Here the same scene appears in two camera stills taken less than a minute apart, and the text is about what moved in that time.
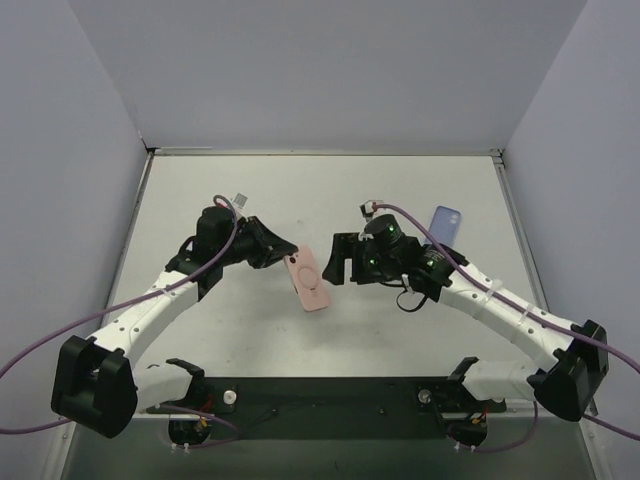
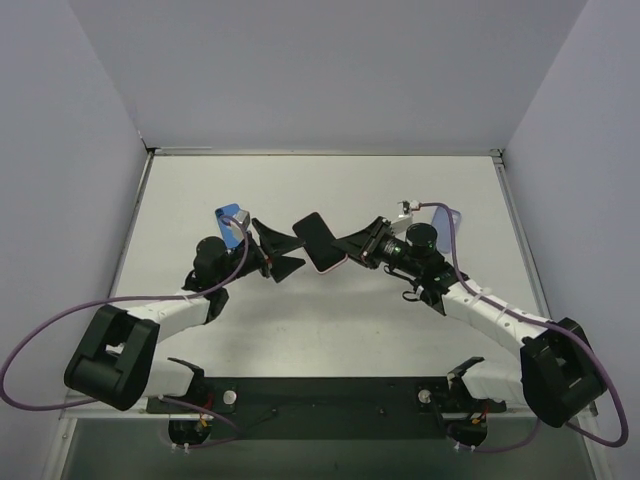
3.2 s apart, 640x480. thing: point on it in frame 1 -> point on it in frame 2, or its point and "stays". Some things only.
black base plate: (335, 409) stays
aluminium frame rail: (530, 262) stays
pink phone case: (308, 278) -> (314, 231)
